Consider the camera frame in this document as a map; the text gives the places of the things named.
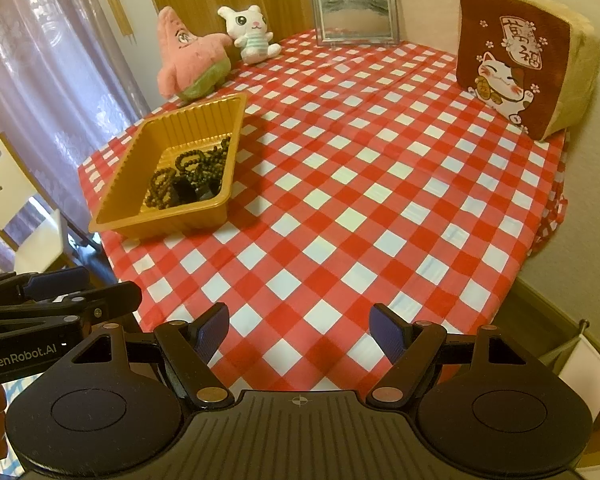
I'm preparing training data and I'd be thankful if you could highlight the white wardrobe door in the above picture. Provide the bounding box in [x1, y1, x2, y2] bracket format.
[80, 0, 153, 111]

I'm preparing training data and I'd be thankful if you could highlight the lilac patterned curtain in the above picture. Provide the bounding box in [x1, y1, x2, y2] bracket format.
[0, 0, 151, 271]

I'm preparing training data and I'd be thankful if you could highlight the brown lucky cat cushion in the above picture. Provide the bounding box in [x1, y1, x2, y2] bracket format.
[454, 0, 600, 142]

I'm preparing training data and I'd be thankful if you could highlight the wooden wardrobe handle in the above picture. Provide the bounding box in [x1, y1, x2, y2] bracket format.
[104, 0, 133, 37]

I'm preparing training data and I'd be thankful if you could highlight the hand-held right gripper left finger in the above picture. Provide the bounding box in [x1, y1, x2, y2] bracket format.
[71, 301, 234, 410]

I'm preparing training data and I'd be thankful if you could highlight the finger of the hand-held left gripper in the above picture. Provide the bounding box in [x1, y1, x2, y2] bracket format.
[0, 281, 144, 336]
[0, 266, 92, 307]

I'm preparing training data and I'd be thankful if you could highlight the dark bead necklace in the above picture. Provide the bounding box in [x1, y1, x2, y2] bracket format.
[172, 135, 232, 183]

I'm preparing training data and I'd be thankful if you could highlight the red white checkered tablecloth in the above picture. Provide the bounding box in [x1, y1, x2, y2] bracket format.
[77, 27, 571, 391]

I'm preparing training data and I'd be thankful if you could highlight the white wooden chair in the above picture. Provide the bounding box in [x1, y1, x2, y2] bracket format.
[0, 132, 81, 268]

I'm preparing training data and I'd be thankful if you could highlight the yellow plastic tray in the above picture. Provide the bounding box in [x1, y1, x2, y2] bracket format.
[88, 92, 249, 236]

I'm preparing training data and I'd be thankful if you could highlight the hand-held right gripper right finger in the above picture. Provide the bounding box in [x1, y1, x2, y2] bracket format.
[368, 302, 530, 409]

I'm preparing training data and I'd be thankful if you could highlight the pink starfish plush toy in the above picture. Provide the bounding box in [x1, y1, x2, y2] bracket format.
[156, 6, 232, 101]

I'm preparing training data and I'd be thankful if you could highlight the white rabbit plush toy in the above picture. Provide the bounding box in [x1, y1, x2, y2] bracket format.
[217, 4, 282, 65]

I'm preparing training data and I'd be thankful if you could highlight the brown bead bracelet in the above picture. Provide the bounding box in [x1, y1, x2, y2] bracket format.
[147, 166, 181, 209]

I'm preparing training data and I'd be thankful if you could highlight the sand art picture frame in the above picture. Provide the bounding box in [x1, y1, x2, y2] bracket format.
[311, 0, 398, 48]

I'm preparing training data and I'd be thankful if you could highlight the white furniture piece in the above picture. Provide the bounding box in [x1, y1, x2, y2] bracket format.
[560, 332, 600, 413]

